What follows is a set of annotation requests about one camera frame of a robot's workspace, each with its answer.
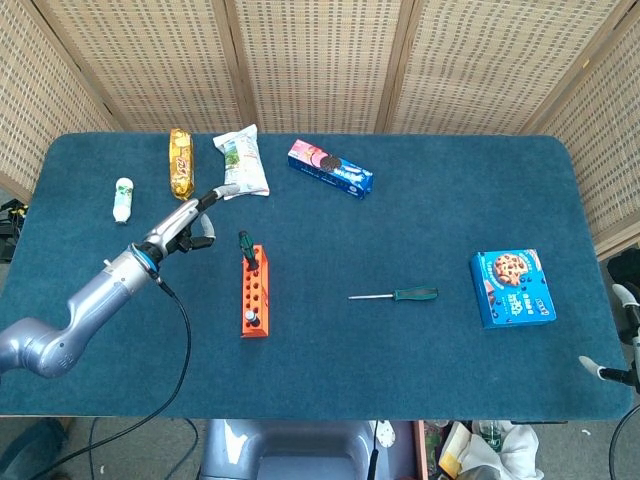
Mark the black bag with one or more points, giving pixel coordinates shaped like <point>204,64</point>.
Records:
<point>625,270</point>

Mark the woven bamboo folding screen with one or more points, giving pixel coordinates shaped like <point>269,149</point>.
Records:
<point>320,60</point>

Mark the large green black screwdriver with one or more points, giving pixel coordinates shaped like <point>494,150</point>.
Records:
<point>415,293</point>

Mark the white plastic bag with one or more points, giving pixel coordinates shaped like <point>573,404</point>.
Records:
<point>510,450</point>

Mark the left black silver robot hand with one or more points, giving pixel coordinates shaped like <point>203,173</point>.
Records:
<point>172,225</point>

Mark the gold snack package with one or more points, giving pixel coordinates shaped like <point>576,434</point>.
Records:
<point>181,165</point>

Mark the orange screwdriver rack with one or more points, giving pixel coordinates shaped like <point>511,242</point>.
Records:
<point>262,300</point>

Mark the blue chocolate chip cookie box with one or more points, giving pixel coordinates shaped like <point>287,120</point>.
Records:
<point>512,290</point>

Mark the small green black screwdriver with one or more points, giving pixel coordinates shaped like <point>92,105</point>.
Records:
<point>247,247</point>

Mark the white snack bag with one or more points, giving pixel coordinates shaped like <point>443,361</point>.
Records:
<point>242,165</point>

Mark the white perforated bracket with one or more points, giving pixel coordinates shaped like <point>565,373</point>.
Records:
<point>385,434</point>

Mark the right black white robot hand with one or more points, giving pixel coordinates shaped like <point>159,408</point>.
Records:
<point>635,360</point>

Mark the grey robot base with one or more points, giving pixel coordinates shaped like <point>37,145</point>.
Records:
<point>300,450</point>

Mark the long blue cookie box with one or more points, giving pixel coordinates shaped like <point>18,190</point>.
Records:
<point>330,169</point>

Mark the white green small bottle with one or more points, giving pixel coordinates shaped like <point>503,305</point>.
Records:
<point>123,200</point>

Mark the black silver precision screwdriver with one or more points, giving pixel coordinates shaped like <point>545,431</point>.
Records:
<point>250,317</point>

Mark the blue felt table cover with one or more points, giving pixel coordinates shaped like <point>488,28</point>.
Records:
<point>350,360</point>

